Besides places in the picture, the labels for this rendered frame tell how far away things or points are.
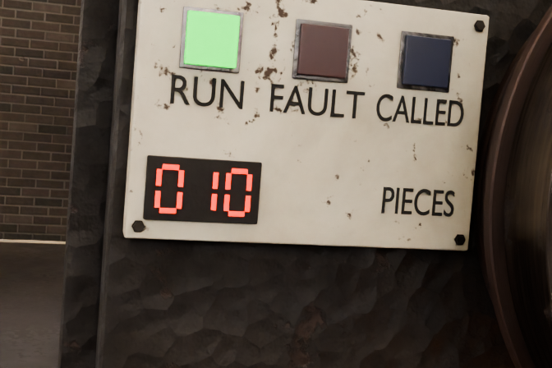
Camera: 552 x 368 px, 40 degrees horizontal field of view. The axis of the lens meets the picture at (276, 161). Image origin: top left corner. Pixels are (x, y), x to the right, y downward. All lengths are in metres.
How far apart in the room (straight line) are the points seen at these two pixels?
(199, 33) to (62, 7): 6.02
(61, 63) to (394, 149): 5.99
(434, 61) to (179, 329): 0.27
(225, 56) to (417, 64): 0.14
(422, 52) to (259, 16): 0.12
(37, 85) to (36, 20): 0.52
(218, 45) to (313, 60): 0.07
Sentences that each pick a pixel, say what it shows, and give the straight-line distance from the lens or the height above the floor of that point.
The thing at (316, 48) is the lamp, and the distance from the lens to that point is 0.55.
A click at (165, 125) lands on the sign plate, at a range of 0.53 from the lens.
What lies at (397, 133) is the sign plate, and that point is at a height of 1.15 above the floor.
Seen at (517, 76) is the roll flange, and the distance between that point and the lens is 0.54.
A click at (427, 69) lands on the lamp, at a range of 0.58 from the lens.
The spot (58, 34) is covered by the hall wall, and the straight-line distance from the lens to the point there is 6.52.
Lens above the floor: 1.15
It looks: 3 degrees down
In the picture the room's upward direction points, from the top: 5 degrees clockwise
